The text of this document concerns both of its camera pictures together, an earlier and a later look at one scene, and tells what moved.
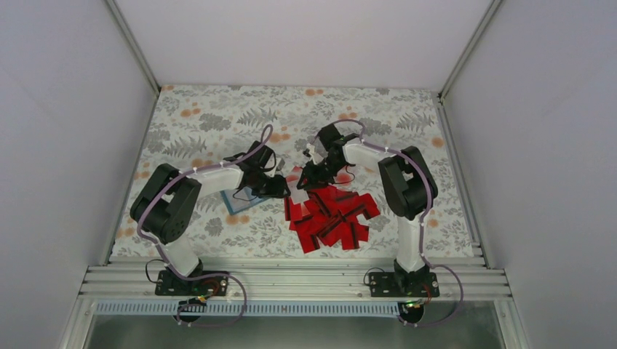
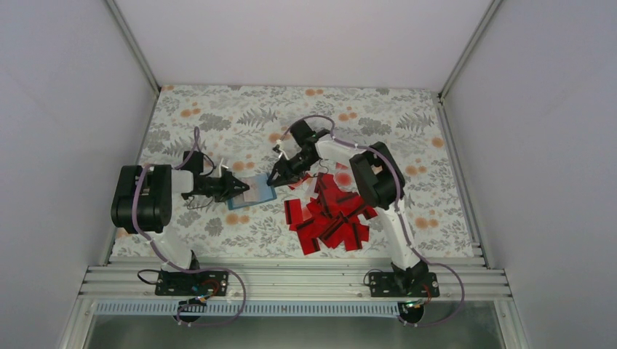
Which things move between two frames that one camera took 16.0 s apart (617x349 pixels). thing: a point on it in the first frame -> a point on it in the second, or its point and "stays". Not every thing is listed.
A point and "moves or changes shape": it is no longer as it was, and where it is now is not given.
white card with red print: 297,195 moves or changes shape
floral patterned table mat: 331,207 stays
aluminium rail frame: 292,278 stays
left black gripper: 276,190 -> 228,191
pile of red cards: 329,217 stays
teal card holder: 239,199 stays
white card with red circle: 344,179 stays
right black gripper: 313,177 -> 287,172
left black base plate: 213,284 stays
